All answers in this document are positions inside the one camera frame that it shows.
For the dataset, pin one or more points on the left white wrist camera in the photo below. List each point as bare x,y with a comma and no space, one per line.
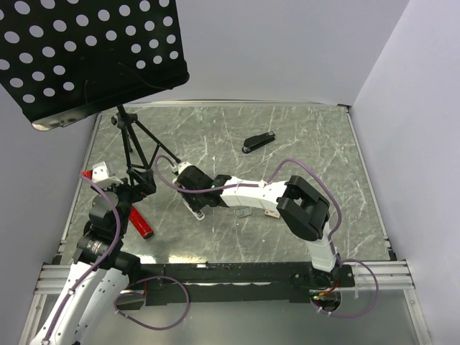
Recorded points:
102,175

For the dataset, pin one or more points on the black tripod stand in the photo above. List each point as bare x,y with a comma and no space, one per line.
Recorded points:
125,122

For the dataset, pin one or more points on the aluminium extrusion rail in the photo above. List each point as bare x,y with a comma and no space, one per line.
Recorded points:
390,276

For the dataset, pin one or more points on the red cylindrical object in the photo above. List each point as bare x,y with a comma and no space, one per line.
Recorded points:
139,223

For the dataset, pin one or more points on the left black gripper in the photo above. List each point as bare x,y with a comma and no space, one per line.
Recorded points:
145,185

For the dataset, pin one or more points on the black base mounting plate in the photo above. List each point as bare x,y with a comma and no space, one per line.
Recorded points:
233,282

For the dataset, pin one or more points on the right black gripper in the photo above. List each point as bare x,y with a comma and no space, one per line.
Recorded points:
195,206

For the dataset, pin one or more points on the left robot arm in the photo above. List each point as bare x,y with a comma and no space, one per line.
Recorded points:
100,269

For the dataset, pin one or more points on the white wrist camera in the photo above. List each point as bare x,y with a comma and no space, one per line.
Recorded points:
102,175
177,169

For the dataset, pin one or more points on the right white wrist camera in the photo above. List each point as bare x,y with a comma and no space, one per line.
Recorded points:
177,169

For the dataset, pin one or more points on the staple tray with staples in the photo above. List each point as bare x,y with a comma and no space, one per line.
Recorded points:
243,212

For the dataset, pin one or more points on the black perforated music stand desk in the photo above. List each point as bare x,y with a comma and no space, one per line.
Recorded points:
62,61

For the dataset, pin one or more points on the black stapler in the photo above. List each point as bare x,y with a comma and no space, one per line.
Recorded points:
255,142

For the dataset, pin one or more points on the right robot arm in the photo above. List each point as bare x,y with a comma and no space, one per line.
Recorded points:
303,209

